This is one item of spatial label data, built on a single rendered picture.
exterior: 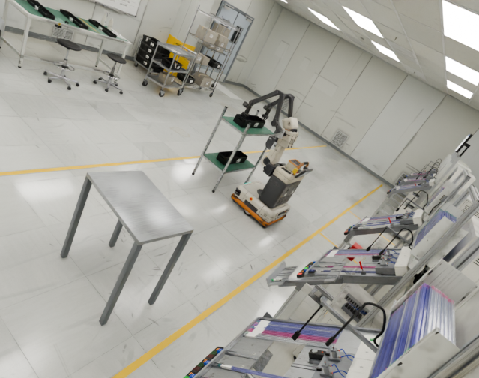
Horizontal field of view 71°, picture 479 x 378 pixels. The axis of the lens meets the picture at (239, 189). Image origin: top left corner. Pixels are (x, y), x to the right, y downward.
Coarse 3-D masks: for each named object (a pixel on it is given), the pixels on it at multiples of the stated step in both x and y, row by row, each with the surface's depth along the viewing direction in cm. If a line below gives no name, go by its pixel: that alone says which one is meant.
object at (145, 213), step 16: (96, 176) 229; (112, 176) 238; (128, 176) 247; (144, 176) 258; (80, 192) 235; (112, 192) 223; (128, 192) 231; (144, 192) 240; (160, 192) 251; (80, 208) 240; (112, 208) 212; (128, 208) 217; (144, 208) 224; (160, 208) 233; (128, 224) 204; (144, 224) 211; (160, 224) 219; (176, 224) 227; (64, 240) 255; (112, 240) 289; (144, 240) 199; (64, 256) 261; (128, 256) 204; (176, 256) 240; (128, 272) 210; (160, 288) 255; (112, 304) 222
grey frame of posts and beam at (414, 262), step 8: (464, 192) 261; (456, 200) 265; (472, 208) 198; (464, 216) 201; (472, 216) 199; (456, 224) 203; (464, 224) 201; (448, 232) 206; (456, 232) 204; (440, 240) 209; (448, 240) 207; (432, 248) 212; (440, 248) 210; (424, 256) 215; (432, 256) 213; (408, 264) 225; (416, 264) 218; (424, 264) 216; (408, 272) 222; (416, 272) 219; (400, 280) 225; (408, 280) 222; (376, 288) 307; (392, 288) 229; (400, 288) 226; (384, 296) 233; (392, 296) 229; (288, 304) 274; (384, 304) 233; (280, 312) 279; (368, 312) 242; (376, 312) 236; (360, 320) 246; (368, 320) 240
